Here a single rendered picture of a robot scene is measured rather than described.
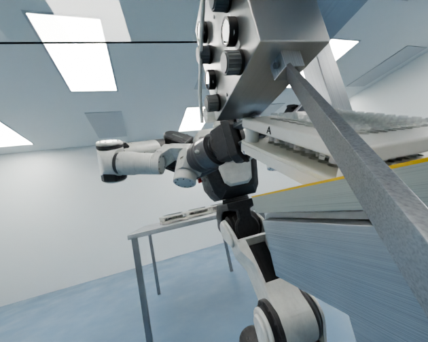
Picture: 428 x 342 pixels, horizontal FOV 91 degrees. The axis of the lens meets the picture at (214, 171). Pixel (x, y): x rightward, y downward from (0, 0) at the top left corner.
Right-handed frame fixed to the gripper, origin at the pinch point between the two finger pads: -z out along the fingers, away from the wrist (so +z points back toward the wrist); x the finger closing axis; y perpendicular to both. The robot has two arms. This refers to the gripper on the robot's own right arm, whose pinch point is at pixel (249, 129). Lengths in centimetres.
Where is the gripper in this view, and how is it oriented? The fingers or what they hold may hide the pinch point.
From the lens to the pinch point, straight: 48.6
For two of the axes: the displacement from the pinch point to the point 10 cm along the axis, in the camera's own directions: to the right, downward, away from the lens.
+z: -6.9, 3.2, 6.5
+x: 2.6, 9.5, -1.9
